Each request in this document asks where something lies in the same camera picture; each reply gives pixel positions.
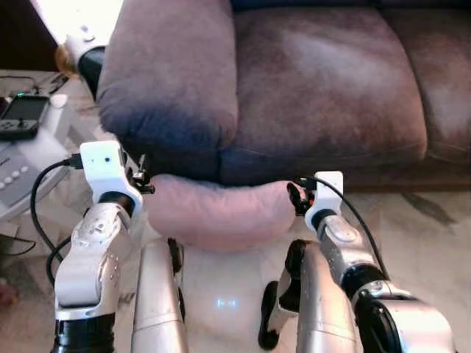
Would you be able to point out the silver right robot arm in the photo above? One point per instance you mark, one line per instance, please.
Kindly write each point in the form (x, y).
(412, 323)

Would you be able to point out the pink pillow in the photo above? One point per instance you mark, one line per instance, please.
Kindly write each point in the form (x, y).
(221, 213)

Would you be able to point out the black handheld device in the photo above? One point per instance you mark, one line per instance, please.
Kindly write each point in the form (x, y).
(22, 118)

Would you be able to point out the silver right robot leg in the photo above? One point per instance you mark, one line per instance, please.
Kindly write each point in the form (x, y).
(324, 309)

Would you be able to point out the brown suede sofa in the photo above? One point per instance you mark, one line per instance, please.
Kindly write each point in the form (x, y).
(324, 88)

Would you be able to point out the white and black small appliance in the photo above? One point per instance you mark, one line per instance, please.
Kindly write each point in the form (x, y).
(92, 66)

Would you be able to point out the dark wooden door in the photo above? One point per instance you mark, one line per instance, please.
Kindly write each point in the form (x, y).
(18, 37)

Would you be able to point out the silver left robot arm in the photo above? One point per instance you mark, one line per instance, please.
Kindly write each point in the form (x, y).
(88, 257)

